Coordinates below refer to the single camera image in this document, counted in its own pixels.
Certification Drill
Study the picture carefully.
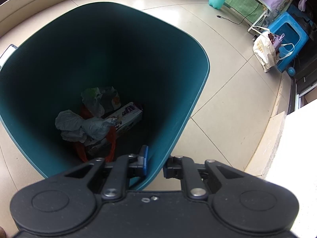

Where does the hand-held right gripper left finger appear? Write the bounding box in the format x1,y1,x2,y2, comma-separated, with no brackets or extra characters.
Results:
65,145,149,201

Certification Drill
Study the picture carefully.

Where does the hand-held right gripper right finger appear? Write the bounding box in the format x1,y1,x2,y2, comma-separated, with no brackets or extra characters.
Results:
163,155,244,201

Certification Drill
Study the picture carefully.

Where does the printed snack box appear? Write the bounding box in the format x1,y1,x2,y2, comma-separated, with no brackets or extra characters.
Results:
84,102,143,154

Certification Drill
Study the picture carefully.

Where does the red plastic bag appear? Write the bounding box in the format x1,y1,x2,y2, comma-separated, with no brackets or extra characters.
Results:
73,105,117,163

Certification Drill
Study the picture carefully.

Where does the clear plastic wrapper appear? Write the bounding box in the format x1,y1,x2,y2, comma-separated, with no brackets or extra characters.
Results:
100,86,121,113

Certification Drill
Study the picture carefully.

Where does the white tissue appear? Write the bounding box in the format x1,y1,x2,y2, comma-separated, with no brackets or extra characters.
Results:
55,109,117,143

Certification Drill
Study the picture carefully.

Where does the green white plastic wrapper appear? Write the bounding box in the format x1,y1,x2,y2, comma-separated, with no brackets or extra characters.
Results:
81,87,105,117

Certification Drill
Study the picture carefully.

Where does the teal plastic trash bin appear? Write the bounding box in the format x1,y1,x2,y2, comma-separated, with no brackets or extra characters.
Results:
0,2,210,191

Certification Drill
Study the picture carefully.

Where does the white tote bag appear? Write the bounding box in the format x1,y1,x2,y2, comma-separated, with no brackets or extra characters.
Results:
251,26,295,73

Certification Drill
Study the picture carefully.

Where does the grey white-edged flat object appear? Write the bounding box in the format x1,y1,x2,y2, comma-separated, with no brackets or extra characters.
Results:
0,44,18,66

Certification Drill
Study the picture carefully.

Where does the green patterned screen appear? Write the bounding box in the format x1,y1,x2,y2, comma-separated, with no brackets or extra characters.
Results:
205,0,265,28

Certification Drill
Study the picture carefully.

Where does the blue plastic stool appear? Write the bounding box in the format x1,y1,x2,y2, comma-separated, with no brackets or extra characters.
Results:
268,11,310,73

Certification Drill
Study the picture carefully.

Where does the white folding table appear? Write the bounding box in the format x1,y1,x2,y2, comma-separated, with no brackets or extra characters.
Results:
230,0,269,33

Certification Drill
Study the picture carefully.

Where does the black cable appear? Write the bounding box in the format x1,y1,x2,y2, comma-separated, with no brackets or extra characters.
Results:
217,0,263,26

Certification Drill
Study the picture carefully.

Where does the black sliding door frame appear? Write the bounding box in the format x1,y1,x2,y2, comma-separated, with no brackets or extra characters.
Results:
288,42,317,114

